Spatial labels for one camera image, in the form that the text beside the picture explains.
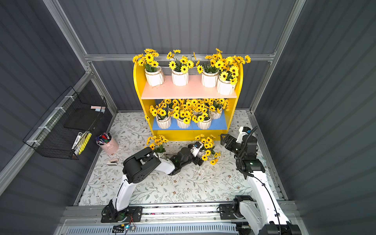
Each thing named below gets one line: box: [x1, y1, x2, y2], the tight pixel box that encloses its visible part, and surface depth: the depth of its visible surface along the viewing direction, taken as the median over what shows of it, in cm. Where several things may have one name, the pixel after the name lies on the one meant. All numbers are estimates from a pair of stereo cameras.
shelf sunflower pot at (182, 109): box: [171, 98, 195, 129], surface depth 84 cm
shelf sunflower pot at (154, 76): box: [132, 48, 164, 87], surface depth 73 cm
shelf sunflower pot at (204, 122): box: [197, 112, 212, 130], surface depth 88 cm
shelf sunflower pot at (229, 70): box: [215, 48, 252, 96], surface depth 67 cm
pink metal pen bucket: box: [95, 132, 119, 154], surface depth 91 cm
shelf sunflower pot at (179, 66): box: [166, 49, 194, 87], surface depth 72 cm
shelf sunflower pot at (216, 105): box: [209, 98, 230, 120], surface depth 88 cm
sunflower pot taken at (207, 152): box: [194, 134, 221, 166], surface depth 86 cm
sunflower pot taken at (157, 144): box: [143, 135, 169, 157], surface depth 91 cm
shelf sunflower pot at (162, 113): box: [149, 98, 174, 130], surface depth 88 cm
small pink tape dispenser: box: [106, 158, 120, 166], surface depth 93 cm
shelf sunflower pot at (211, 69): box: [201, 47, 223, 88], surface depth 74 cm
